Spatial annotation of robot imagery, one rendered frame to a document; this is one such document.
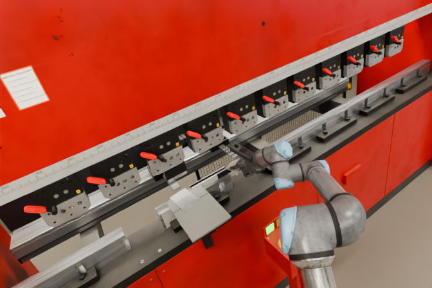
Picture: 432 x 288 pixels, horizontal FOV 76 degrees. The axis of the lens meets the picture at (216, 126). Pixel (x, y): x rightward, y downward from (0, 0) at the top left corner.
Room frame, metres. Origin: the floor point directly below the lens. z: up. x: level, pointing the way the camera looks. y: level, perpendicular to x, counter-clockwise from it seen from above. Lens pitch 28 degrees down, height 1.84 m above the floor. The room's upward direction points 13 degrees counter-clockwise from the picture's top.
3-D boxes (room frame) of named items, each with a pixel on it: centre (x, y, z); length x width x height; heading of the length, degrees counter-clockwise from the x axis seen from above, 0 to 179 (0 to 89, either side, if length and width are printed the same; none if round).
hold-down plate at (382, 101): (1.56, -1.07, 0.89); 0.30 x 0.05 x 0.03; 115
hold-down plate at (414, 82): (1.73, -1.43, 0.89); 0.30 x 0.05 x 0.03; 115
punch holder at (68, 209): (0.82, 0.60, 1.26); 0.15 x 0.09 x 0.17; 115
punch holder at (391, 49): (1.68, -1.20, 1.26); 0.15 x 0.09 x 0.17; 115
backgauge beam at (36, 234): (1.45, -0.01, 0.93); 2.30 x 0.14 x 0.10; 115
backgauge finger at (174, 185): (1.15, 0.30, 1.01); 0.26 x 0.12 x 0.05; 25
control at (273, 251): (0.81, -0.22, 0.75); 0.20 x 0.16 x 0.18; 117
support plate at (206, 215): (0.87, 0.16, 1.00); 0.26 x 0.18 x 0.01; 25
